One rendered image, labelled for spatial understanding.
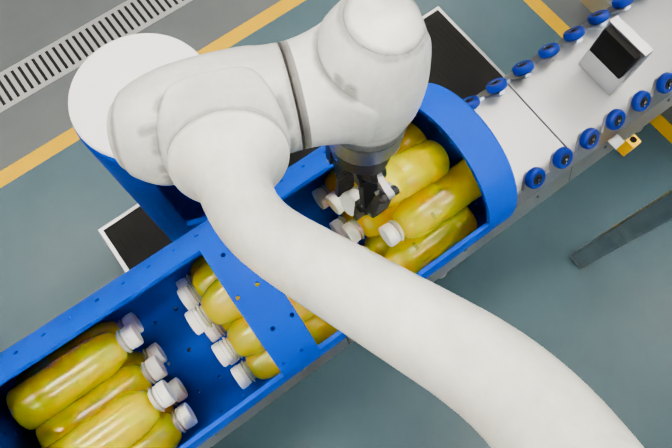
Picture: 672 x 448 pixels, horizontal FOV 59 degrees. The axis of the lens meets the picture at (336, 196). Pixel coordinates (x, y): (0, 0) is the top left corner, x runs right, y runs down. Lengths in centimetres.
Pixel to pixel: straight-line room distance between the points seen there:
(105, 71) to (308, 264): 93
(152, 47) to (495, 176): 72
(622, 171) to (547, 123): 116
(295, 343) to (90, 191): 158
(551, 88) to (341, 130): 91
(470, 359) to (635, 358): 198
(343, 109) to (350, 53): 5
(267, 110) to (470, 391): 27
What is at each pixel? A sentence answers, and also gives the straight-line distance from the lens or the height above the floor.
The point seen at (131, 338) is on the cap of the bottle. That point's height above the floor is 112.
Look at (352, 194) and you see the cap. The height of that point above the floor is 123.
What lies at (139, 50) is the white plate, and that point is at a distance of 128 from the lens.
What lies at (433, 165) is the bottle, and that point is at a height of 118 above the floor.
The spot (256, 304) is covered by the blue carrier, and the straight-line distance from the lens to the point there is 85.
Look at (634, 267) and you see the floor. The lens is 238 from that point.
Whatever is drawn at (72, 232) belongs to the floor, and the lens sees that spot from 232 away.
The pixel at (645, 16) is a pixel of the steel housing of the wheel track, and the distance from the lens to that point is 159.
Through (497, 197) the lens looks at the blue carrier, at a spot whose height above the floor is 118.
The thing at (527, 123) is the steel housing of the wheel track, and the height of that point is 93.
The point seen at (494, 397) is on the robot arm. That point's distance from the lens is 35.
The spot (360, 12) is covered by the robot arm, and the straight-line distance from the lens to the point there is 50.
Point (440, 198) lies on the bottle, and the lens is 99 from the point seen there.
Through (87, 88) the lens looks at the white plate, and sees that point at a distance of 126.
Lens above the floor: 206
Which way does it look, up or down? 70 degrees down
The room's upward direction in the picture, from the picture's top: 3 degrees clockwise
